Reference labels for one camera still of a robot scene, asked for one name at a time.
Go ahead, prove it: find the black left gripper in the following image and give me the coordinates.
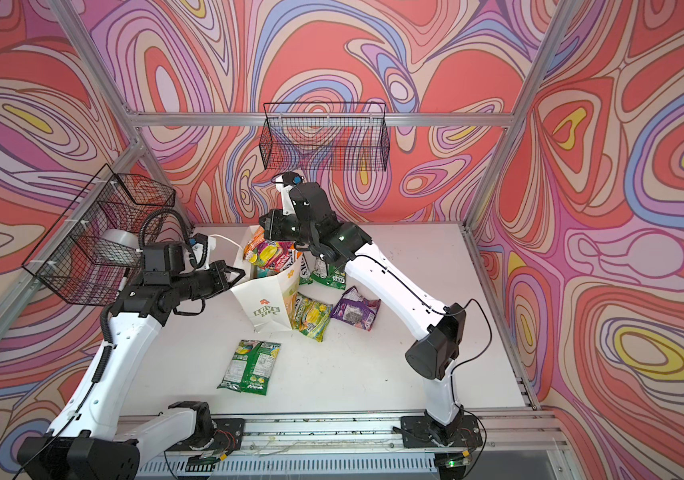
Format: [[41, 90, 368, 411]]
[[169, 260, 245, 304]]

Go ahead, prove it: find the orange pink Fox's fruits bag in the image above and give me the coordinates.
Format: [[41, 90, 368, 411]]
[[243, 227, 295, 273]]

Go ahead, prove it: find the illustrated paper gift bag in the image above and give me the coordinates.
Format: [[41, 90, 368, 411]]
[[230, 245, 301, 333]]

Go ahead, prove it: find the green candy bag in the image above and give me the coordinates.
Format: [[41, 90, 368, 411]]
[[310, 258, 347, 290], [218, 340, 281, 396]]

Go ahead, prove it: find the purple Fox's candy bag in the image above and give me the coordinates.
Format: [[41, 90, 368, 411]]
[[331, 286, 381, 331]]

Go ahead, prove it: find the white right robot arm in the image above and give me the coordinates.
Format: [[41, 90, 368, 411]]
[[259, 172, 467, 446]]

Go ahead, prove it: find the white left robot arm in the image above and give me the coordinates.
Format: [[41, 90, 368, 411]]
[[17, 260, 246, 479]]

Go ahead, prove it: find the green yellow Fox's bag upper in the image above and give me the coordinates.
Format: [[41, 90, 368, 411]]
[[299, 254, 313, 285]]

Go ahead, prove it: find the green yellow fox's bag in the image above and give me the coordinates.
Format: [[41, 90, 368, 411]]
[[291, 293, 333, 342], [299, 254, 313, 285]]

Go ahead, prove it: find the green yellow Fox's bag lower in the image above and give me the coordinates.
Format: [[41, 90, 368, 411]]
[[291, 293, 333, 342]]

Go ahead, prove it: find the green candy bag front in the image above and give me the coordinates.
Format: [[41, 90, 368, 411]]
[[218, 340, 281, 396]]

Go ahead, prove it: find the white cylinder in basket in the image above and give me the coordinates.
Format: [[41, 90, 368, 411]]
[[95, 229, 141, 263]]

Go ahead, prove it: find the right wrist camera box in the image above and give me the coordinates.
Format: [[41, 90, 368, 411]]
[[271, 171, 304, 191]]

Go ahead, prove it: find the black wire basket back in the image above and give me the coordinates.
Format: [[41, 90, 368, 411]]
[[259, 101, 391, 171]]

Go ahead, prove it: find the black wire basket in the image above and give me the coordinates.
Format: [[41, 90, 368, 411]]
[[259, 101, 391, 171], [22, 165, 176, 306]]

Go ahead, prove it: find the black wire basket left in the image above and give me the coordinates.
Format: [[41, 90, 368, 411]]
[[22, 165, 176, 306]]

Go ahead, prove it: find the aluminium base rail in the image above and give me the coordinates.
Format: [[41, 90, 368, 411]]
[[138, 408, 583, 479]]

